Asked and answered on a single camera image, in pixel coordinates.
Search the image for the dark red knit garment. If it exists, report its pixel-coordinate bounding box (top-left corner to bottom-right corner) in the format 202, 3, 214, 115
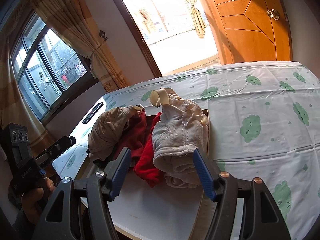
112, 109, 148, 167

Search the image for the cardboard tray box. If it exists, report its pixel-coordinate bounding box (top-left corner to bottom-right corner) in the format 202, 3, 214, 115
80, 108, 211, 239

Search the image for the brass door knob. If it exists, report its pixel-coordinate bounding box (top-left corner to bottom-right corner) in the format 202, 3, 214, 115
266, 9, 280, 21

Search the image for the left hand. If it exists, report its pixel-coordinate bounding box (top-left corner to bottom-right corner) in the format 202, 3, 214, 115
21, 178, 56, 224

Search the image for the black remote control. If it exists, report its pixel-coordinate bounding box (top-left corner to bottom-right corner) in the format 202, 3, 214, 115
82, 102, 103, 124

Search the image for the window with dark frame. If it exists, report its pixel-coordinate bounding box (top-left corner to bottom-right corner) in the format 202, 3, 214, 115
11, 11, 99, 125

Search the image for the cream quilted bra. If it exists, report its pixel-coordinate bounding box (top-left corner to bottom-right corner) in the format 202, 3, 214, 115
150, 88, 209, 189

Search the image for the beige garment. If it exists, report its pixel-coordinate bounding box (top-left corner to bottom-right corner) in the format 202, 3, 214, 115
88, 105, 144, 161

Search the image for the cream patterned curtain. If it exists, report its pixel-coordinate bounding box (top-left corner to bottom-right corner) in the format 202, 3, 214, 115
30, 0, 129, 92

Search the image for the wooden door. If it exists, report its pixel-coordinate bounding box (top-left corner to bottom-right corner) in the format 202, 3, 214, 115
200, 0, 292, 64

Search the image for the green cloud pattern sheet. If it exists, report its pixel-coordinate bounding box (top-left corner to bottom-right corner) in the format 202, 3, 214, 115
51, 61, 320, 240

